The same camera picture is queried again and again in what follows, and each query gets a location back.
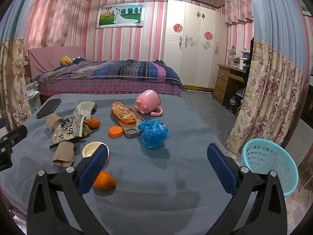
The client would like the white plastic stool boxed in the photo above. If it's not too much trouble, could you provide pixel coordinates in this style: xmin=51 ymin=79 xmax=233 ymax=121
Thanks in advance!
xmin=26 ymin=82 xmax=42 ymax=114

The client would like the small tangerine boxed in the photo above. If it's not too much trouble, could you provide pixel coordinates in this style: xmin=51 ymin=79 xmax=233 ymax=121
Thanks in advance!
xmin=87 ymin=119 xmax=101 ymax=130

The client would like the framed wall picture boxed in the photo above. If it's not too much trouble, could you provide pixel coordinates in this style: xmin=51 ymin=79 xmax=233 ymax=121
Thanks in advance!
xmin=95 ymin=3 xmax=145 ymax=29

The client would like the blue plastic bag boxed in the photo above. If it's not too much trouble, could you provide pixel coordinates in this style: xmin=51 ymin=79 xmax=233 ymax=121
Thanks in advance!
xmin=138 ymin=119 xmax=170 ymax=150

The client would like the white bowl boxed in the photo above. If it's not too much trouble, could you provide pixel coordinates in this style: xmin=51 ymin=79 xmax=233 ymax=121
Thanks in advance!
xmin=82 ymin=141 xmax=110 ymax=163

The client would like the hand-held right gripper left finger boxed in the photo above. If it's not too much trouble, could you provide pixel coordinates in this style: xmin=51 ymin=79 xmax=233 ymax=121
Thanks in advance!
xmin=27 ymin=143 xmax=110 ymax=235

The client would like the brown cardboard tube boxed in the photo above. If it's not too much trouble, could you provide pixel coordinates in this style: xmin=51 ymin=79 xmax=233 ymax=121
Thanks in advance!
xmin=52 ymin=142 xmax=74 ymax=167
xmin=45 ymin=113 xmax=64 ymax=131

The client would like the wooden cutting board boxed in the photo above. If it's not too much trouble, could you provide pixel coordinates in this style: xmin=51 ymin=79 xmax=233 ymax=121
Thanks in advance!
xmin=111 ymin=108 xmax=145 ymax=139

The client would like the pink headboard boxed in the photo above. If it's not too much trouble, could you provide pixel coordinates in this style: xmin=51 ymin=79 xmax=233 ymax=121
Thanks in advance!
xmin=27 ymin=46 xmax=86 ymax=79

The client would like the bed with striped blanket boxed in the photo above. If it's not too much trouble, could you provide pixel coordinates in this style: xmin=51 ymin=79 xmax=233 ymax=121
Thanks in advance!
xmin=37 ymin=59 xmax=185 ymax=90

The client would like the teal plastic basket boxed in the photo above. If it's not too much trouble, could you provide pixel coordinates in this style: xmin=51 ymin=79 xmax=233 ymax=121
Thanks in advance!
xmin=239 ymin=138 xmax=299 ymax=197

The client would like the pink curtain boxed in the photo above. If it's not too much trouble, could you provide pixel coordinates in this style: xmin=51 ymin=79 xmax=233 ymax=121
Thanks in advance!
xmin=23 ymin=0 xmax=86 ymax=54

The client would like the wooden desk with drawers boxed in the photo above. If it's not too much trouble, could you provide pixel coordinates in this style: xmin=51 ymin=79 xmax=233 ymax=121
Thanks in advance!
xmin=213 ymin=64 xmax=247 ymax=106

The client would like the desk lamp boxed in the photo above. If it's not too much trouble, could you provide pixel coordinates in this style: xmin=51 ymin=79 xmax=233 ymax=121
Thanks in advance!
xmin=227 ymin=46 xmax=236 ymax=66

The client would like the grey-blue tablecloth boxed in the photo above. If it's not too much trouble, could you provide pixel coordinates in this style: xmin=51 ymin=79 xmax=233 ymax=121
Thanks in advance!
xmin=0 ymin=93 xmax=235 ymax=235

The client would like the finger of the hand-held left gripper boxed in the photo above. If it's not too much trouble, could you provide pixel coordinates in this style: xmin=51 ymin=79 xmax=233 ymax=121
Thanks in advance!
xmin=0 ymin=125 xmax=28 ymax=156

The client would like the black and white snack packet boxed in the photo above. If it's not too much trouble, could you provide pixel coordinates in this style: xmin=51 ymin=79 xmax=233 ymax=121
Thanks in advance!
xmin=49 ymin=115 xmax=85 ymax=149

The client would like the black smartphone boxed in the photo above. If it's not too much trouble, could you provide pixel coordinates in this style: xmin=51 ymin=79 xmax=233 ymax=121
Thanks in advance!
xmin=36 ymin=98 xmax=61 ymax=119

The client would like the blue floral curtain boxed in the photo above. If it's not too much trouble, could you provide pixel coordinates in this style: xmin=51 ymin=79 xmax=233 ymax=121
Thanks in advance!
xmin=0 ymin=0 xmax=32 ymax=133
xmin=225 ymin=0 xmax=313 ymax=155

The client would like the orange plastic lid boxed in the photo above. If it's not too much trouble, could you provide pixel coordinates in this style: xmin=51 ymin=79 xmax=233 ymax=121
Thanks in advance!
xmin=109 ymin=126 xmax=123 ymax=139

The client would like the orange snack packet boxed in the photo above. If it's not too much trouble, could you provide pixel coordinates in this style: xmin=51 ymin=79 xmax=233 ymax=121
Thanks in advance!
xmin=112 ymin=102 xmax=137 ymax=124

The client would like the purple dotted bed base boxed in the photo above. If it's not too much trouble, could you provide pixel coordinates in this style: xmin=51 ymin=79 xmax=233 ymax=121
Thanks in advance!
xmin=38 ymin=78 xmax=181 ymax=103

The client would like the white wardrobe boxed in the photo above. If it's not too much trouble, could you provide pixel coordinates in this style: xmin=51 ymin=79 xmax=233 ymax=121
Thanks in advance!
xmin=163 ymin=0 xmax=228 ymax=90

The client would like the pink floral valance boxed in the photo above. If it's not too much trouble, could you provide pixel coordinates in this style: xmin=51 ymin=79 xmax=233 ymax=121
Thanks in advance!
xmin=224 ymin=0 xmax=255 ymax=26

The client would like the black glass cabinet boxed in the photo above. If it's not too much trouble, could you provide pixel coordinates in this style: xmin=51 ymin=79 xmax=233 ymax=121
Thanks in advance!
xmin=301 ymin=83 xmax=313 ymax=128

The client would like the orange fruit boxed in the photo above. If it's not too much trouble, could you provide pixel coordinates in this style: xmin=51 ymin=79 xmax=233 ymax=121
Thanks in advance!
xmin=93 ymin=171 xmax=116 ymax=190

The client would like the pink pig cup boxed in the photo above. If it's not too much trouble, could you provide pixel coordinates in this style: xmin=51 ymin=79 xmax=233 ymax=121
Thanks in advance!
xmin=135 ymin=90 xmax=164 ymax=117

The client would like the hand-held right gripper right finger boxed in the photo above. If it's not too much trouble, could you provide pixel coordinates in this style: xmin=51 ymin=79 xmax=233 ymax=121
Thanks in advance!
xmin=207 ymin=143 xmax=288 ymax=235

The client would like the black box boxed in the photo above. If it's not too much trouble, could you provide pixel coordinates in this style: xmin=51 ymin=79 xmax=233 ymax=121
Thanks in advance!
xmin=225 ymin=94 xmax=242 ymax=115

